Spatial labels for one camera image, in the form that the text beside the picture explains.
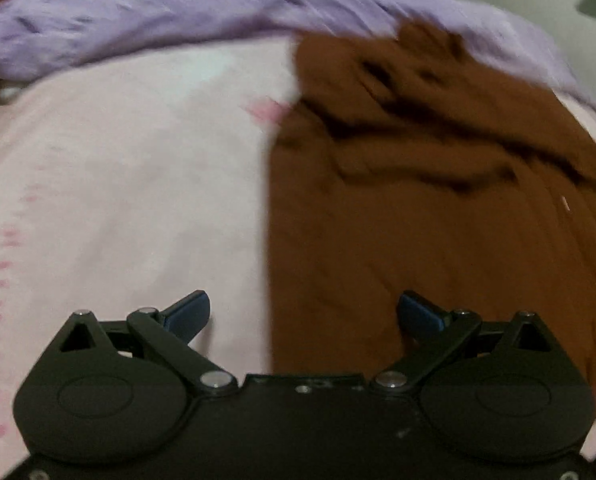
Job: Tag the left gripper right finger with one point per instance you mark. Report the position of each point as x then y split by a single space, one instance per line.
437 335

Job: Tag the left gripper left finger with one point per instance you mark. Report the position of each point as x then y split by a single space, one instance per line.
165 336

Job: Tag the brown padded jacket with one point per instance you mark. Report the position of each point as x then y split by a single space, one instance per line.
405 164

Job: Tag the pink printed bed blanket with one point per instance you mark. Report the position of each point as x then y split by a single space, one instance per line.
134 183

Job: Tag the purple duvet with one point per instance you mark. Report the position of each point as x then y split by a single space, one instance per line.
40 37

